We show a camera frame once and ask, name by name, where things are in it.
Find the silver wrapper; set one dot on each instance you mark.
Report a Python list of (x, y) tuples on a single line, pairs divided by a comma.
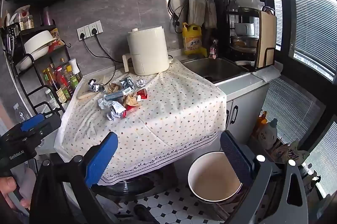
[(104, 103)]

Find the snack packs on rack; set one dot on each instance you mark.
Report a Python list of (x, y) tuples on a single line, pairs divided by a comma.
[(56, 40)]

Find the row of sauce bottles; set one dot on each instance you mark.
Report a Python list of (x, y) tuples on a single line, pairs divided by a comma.
[(62, 82)]

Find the clear plastic water bottle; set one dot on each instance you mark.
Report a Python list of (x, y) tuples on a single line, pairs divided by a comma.
[(21, 112)]

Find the small pink bottle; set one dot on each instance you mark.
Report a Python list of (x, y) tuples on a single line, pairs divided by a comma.
[(213, 51)]

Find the white round bin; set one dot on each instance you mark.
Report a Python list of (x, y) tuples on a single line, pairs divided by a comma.
[(213, 179)]

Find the dark round appliance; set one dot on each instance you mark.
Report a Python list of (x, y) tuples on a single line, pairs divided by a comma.
[(137, 184)]

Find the orange bottle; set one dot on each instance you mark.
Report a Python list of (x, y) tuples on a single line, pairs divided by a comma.
[(260, 122)]

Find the large white bowl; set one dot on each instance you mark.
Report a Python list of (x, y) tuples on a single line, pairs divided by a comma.
[(39, 42)]

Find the yellow detergent bottle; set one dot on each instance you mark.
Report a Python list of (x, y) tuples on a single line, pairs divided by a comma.
[(192, 42)]

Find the purple cup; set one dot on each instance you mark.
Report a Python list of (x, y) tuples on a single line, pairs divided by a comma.
[(48, 16)]

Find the cream flat appliance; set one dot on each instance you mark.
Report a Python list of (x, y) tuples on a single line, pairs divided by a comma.
[(87, 93)]

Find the steel pot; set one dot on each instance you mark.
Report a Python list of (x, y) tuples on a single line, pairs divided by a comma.
[(243, 44)]

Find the blue box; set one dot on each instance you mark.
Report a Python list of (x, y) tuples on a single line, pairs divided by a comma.
[(117, 95)]

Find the white cabinet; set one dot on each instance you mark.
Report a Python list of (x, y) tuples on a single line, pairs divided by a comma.
[(247, 103)]

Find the small white bowl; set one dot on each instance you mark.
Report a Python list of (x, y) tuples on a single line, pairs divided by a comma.
[(25, 62)]

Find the large silver snack packet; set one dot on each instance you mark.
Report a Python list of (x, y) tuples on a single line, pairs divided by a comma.
[(127, 83)]

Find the printed bags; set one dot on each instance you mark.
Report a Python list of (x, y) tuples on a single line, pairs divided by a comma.
[(289, 153)]

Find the black kitchen rack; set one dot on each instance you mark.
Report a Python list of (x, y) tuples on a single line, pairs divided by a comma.
[(34, 28)]

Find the hanging dishcloths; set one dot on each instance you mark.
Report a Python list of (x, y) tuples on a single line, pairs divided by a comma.
[(198, 8)]

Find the hanging kitchen utensils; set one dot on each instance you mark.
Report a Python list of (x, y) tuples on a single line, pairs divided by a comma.
[(9, 41)]

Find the cream air fryer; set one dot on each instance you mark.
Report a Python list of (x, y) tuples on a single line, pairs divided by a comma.
[(147, 50)]

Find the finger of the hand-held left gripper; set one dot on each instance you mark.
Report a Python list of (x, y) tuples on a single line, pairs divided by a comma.
[(34, 122)]

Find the floral tablecloth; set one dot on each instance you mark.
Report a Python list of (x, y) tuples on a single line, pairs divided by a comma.
[(171, 113)]

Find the white wall socket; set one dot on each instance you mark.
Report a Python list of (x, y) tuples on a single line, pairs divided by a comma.
[(95, 27), (83, 32)]

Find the black dish rack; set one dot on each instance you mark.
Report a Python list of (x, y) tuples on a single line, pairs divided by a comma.
[(229, 13)]

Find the white cleaner bottle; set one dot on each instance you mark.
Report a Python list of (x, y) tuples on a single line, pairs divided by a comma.
[(267, 134)]

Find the steel sink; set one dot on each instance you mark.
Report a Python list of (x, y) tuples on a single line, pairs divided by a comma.
[(216, 67)]

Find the white mug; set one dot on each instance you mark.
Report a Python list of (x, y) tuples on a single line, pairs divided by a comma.
[(243, 29)]

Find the person's left hand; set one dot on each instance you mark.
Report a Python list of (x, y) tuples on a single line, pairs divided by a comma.
[(8, 188)]

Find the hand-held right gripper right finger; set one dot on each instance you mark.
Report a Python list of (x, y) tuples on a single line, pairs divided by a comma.
[(237, 161)]

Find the window blinds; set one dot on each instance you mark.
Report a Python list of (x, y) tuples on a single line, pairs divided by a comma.
[(313, 16)]

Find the glass bottle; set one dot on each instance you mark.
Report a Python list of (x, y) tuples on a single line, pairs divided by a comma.
[(232, 11)]

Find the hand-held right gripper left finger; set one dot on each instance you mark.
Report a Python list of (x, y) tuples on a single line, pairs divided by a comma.
[(103, 158)]

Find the red white packet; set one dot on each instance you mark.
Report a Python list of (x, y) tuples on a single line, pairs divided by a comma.
[(122, 109)]

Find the spice jars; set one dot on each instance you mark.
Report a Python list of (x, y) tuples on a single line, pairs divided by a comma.
[(26, 22)]

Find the foil ball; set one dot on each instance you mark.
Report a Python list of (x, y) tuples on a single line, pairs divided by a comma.
[(141, 82)]

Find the wooden cutting board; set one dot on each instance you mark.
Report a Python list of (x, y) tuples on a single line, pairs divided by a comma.
[(266, 40)]

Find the silver foil packet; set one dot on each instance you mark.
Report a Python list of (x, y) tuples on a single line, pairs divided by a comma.
[(96, 86)]

